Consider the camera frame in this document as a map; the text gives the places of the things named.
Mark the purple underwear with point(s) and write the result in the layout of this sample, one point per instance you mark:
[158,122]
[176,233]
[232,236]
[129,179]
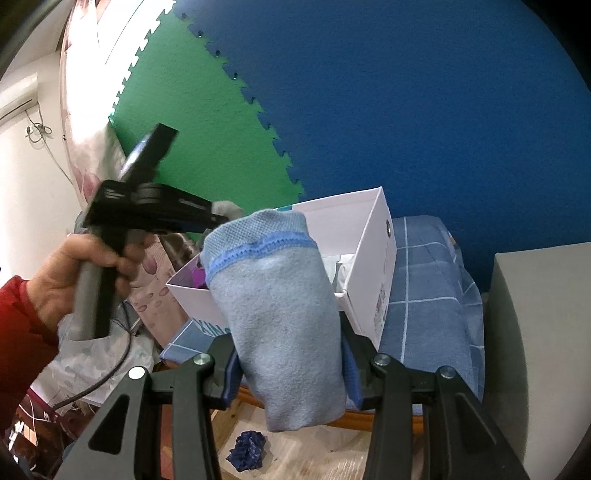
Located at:
[197,277]

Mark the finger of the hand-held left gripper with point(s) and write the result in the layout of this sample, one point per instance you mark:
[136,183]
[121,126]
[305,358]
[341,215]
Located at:
[194,210]
[154,147]

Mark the person's left forearm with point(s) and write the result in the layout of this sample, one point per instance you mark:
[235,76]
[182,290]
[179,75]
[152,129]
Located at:
[23,350]

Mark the white air conditioner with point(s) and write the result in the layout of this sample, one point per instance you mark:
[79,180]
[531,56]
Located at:
[16,99]

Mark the grey cushion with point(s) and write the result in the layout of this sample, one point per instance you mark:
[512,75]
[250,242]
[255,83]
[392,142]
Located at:
[531,346]

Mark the green foam wall mat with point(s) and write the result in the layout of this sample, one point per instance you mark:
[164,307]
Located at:
[194,92]

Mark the wooden nightstand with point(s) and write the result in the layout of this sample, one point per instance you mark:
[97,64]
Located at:
[392,422]

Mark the white dotted plastic bag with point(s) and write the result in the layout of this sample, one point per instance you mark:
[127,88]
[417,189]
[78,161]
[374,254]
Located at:
[83,364]

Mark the blue foam wall mat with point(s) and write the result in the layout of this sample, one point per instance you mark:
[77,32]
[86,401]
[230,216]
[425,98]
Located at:
[415,115]

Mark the pink floral pillow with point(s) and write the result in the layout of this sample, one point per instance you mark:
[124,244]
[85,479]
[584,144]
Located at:
[152,295]

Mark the white shoe box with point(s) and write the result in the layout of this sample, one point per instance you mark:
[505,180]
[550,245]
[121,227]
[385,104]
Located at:
[369,277]

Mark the blue plaid cloth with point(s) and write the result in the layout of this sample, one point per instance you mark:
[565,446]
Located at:
[429,300]

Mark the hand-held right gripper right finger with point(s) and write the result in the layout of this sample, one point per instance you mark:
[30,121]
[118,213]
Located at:
[352,383]

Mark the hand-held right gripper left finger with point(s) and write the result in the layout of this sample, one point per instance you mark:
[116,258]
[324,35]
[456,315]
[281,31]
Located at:
[231,378]

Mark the light blue sock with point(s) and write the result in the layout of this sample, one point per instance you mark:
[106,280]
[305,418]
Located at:
[277,323]

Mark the person's left hand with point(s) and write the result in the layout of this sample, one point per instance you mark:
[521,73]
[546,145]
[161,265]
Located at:
[51,286]

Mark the wooden drawer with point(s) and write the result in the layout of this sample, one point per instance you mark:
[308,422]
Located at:
[314,452]

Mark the dark blue crumpled underwear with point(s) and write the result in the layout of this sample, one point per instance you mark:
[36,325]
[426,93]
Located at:
[247,451]

